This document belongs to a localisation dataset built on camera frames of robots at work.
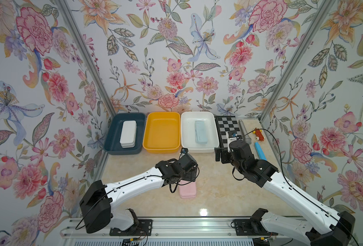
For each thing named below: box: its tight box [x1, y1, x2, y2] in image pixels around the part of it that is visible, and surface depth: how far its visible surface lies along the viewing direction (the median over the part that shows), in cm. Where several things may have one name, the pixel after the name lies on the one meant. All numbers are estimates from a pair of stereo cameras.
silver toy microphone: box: [238, 119, 252, 145], surface depth 112 cm
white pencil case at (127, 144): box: [119, 140, 136, 149], surface depth 103 cm
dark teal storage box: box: [103, 112, 147, 156], surface depth 108 cm
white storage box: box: [180, 111, 220, 154], surface depth 112 cm
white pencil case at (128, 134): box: [119, 120, 137, 149], surface depth 105 cm
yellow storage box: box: [142, 111, 181, 154], surface depth 112 cm
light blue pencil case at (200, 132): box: [194, 120, 208, 145], surface depth 110 cm
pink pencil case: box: [178, 179, 197, 199], surface depth 82 cm
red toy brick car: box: [252, 127, 266, 142], surface depth 109 cm
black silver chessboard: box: [214, 115, 244, 149], surface depth 116 cm
